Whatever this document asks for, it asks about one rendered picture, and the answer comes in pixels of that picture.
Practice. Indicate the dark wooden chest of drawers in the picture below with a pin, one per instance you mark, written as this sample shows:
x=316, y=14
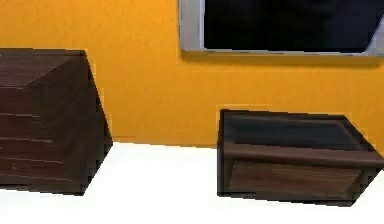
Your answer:
x=46, y=126

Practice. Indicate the low dark wooden side table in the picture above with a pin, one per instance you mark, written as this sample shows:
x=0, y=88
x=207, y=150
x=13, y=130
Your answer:
x=286, y=156

